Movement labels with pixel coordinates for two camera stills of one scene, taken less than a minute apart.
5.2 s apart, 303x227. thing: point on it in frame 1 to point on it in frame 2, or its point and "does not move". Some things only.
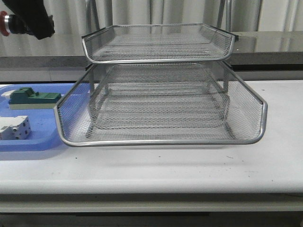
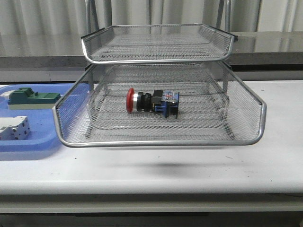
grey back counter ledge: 273,50 does not move
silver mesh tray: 158,103 does not move
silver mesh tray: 157,43 does not move
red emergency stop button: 12,24 to 165,101
